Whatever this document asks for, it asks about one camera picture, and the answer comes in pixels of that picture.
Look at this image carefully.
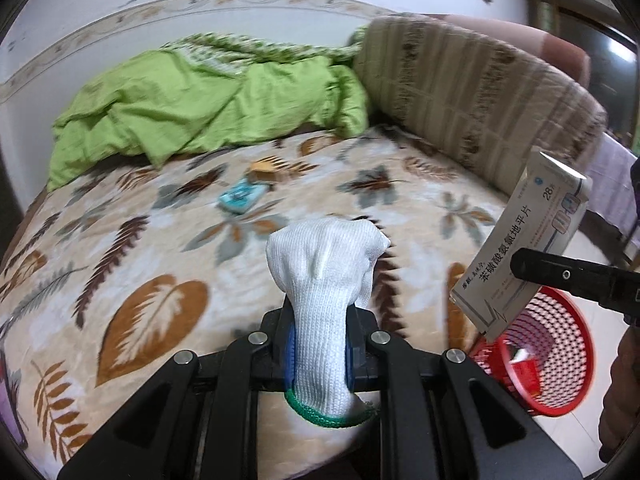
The white knit glove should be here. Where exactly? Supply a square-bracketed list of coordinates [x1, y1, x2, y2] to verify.
[266, 217, 390, 428]

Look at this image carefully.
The red mesh trash basket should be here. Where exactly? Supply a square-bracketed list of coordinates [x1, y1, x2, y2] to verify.
[470, 286, 596, 417]

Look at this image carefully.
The long white medicine box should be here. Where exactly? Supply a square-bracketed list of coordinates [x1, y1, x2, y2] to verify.
[450, 150, 592, 342]

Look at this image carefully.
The red box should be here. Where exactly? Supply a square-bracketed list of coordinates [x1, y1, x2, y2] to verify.
[510, 354, 541, 398]

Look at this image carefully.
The person's right hand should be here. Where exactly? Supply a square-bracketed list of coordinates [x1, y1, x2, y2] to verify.
[599, 326, 640, 463]

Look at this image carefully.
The teal tissue packet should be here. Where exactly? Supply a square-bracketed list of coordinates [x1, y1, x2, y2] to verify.
[218, 178, 270, 214]

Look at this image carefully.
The brown cardboard box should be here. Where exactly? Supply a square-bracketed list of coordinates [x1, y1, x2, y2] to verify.
[246, 156, 288, 183]

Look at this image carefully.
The leaf pattern bed blanket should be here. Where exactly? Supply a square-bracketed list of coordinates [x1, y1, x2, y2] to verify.
[1, 127, 506, 479]

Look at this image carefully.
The striped brown headboard cushion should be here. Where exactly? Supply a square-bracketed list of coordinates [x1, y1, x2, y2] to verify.
[355, 14, 606, 194]

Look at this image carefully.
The green duvet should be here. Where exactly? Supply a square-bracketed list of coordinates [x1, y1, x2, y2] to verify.
[47, 29, 370, 191]

